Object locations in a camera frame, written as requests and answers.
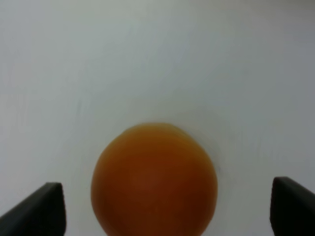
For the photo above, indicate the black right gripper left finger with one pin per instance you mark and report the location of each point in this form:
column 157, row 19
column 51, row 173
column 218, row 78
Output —
column 42, row 213

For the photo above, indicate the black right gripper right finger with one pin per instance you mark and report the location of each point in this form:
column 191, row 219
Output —
column 292, row 208

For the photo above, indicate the red orange peach fruit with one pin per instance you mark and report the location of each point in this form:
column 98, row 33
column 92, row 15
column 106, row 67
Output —
column 154, row 179

